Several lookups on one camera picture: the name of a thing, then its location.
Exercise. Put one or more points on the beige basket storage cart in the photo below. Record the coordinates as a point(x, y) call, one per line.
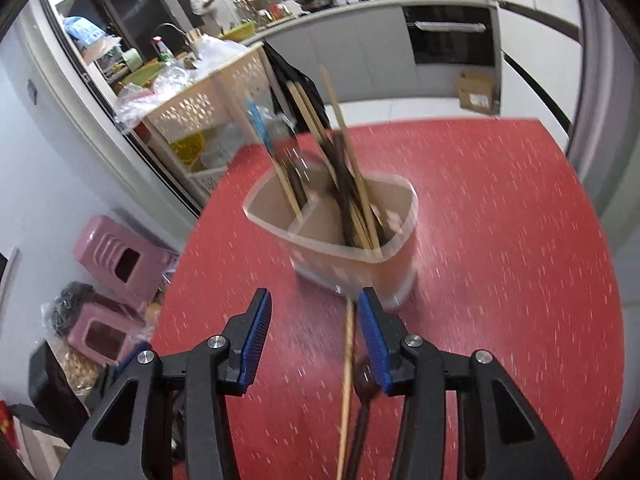
point(200, 105)

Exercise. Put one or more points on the kitchen faucet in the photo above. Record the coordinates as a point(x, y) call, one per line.
point(172, 30)

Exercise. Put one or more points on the cardboard box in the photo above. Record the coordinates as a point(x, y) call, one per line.
point(477, 91)

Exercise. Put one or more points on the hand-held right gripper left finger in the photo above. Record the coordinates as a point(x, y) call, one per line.
point(257, 332)

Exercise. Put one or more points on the pink plastic stool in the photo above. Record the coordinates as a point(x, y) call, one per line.
point(100, 330)
point(120, 255)

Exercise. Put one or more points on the blue bag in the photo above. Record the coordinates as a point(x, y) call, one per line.
point(82, 30)

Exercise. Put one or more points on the green basket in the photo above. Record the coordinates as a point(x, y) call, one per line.
point(240, 32)

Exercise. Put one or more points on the red-capped bottle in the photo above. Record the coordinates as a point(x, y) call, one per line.
point(162, 50)

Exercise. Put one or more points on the yellow oil bottle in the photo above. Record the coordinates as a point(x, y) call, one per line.
point(187, 147)

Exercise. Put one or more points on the black plastic bag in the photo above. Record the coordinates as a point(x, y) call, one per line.
point(70, 307)

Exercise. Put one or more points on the built-in oven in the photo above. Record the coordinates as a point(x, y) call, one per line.
point(450, 35)

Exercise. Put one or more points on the pale green cup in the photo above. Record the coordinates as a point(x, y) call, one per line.
point(132, 59)

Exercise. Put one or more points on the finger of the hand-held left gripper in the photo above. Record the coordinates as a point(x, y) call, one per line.
point(132, 355)

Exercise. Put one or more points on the dark spoon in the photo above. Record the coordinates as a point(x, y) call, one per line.
point(365, 385)

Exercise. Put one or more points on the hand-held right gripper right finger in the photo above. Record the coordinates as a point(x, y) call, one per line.
point(372, 332)

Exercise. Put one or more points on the clear plastic bag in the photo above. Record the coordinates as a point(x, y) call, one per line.
point(150, 90)

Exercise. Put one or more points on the beige utensil holder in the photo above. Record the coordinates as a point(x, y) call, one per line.
point(350, 265)

